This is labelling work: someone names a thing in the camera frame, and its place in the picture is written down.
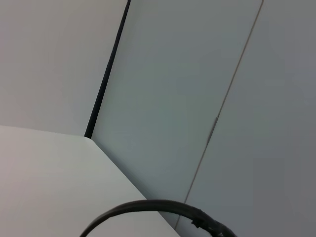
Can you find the black round teapot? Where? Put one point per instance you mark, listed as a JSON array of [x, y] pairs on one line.
[[153, 204]]

